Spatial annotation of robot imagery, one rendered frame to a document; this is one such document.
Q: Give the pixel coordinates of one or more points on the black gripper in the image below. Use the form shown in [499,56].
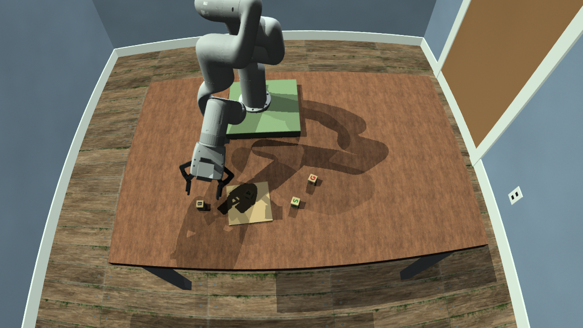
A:
[217,156]

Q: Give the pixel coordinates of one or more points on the beige flat mat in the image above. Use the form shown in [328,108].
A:
[243,211]

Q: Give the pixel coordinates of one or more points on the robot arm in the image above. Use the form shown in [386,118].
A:
[253,41]

